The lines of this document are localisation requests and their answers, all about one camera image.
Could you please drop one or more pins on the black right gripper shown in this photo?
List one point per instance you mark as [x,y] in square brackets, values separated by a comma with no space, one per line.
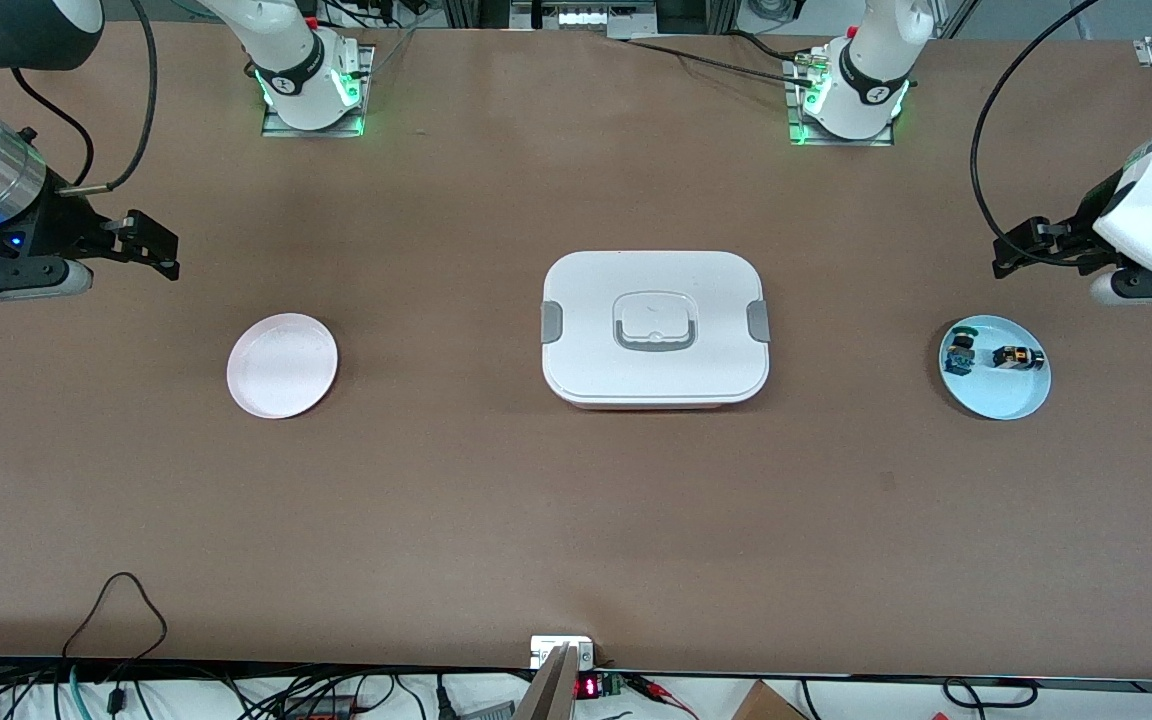
[69,223]

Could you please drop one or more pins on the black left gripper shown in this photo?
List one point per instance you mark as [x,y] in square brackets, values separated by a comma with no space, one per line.
[1082,233]

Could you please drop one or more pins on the orange push-button switch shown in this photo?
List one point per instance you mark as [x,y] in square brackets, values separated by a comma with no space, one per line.
[1018,358]

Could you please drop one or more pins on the white lunch box grey clips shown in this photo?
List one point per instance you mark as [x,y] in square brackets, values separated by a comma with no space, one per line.
[596,370]

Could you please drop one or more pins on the small white socket box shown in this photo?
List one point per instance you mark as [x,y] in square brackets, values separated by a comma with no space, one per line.
[546,647]

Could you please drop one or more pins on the light blue round plate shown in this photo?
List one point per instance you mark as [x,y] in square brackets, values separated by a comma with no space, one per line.
[1006,395]

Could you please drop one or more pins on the pink round plate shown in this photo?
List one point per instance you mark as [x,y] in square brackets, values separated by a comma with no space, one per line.
[281,370]

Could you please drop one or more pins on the white power strip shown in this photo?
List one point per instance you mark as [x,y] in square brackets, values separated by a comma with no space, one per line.
[586,17]

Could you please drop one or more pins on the brown cardboard piece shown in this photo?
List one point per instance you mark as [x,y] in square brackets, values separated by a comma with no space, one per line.
[766,705]

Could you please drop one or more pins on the grey angled bar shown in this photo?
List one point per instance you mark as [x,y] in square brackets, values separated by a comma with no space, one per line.
[551,690]

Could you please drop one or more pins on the red digit display module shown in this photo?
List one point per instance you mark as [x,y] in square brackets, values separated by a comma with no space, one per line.
[588,687]

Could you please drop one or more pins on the green blue push-button switch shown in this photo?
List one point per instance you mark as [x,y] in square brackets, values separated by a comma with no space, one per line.
[959,352]

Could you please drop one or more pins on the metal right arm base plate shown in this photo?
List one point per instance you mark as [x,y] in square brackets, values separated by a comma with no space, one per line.
[361,90]

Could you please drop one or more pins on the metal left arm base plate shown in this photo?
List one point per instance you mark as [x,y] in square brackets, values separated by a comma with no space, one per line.
[794,110]

